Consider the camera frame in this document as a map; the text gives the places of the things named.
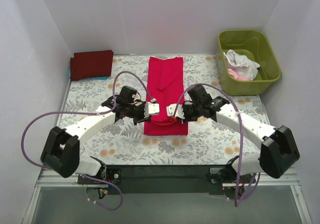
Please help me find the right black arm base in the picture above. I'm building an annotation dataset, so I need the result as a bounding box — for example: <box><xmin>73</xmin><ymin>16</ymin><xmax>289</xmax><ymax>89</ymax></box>
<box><xmin>205</xmin><ymin>167</ymin><xmax>253</xmax><ymax>186</ymax></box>

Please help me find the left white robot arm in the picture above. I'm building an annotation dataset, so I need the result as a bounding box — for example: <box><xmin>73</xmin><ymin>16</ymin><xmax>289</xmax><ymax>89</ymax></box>
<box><xmin>40</xmin><ymin>86</ymin><xmax>160</xmax><ymax>184</ymax></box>

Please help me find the teal item under shirt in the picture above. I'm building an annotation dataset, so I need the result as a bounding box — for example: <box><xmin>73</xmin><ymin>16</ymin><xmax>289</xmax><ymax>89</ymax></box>
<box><xmin>68</xmin><ymin>71</ymin><xmax>108</xmax><ymax>80</ymax></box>

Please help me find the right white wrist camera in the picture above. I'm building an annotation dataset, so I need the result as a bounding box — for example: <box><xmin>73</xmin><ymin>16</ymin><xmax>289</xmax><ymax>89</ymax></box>
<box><xmin>166</xmin><ymin>104</ymin><xmax>185</xmax><ymax>121</ymax></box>

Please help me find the white cloth in bin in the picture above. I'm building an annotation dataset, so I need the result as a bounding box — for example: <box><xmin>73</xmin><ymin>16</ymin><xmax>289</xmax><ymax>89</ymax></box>
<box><xmin>223</xmin><ymin>50</ymin><xmax>261</xmax><ymax>81</ymax></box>

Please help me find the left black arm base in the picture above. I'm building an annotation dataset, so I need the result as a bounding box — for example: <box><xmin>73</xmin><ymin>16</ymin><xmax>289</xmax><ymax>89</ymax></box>
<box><xmin>77</xmin><ymin>168</ymin><xmax>122</xmax><ymax>185</ymax></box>

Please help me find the bright red t-shirt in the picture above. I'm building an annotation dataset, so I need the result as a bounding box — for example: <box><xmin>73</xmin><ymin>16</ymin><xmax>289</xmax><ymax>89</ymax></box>
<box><xmin>144</xmin><ymin>57</ymin><xmax>188</xmax><ymax>136</ymax></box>

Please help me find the folded dark red t-shirt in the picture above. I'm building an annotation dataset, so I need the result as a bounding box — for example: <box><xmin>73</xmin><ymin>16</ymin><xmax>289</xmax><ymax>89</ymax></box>
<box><xmin>69</xmin><ymin>50</ymin><xmax>114</xmax><ymax>81</ymax></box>

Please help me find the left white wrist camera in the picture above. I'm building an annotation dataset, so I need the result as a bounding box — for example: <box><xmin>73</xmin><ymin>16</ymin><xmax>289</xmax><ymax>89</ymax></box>
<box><xmin>144</xmin><ymin>98</ymin><xmax>160</xmax><ymax>118</ymax></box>

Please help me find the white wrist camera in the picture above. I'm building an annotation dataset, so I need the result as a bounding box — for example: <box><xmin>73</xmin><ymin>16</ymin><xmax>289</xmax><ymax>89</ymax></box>
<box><xmin>144</xmin><ymin>98</ymin><xmax>160</xmax><ymax>118</ymax></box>
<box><xmin>166</xmin><ymin>104</ymin><xmax>185</xmax><ymax>121</ymax></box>

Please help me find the pink cloth in bin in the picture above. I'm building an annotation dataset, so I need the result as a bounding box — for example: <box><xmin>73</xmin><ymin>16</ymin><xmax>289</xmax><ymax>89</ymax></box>
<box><xmin>228</xmin><ymin>69</ymin><xmax>251</xmax><ymax>81</ymax></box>

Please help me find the aluminium frame rail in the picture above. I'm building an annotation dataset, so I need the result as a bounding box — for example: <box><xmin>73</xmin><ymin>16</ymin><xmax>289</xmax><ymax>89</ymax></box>
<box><xmin>24</xmin><ymin>165</ymin><xmax>312</xmax><ymax>223</ymax></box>

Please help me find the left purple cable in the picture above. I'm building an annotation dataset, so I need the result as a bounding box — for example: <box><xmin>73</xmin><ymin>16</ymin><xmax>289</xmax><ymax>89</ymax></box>
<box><xmin>21</xmin><ymin>71</ymin><xmax>157</xmax><ymax>211</ymax></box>

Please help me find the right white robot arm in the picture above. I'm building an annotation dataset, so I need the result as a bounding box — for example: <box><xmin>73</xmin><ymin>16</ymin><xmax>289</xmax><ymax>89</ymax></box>
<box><xmin>167</xmin><ymin>84</ymin><xmax>300</xmax><ymax>183</ymax></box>

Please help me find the olive green plastic bin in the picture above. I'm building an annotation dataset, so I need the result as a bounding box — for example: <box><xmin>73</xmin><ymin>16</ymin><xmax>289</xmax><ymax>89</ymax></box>
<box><xmin>215</xmin><ymin>30</ymin><xmax>282</xmax><ymax>96</ymax></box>

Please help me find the floral patterned table mat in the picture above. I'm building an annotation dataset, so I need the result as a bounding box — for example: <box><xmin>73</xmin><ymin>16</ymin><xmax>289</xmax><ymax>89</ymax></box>
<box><xmin>59</xmin><ymin>56</ymin><xmax>259</xmax><ymax>165</ymax></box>

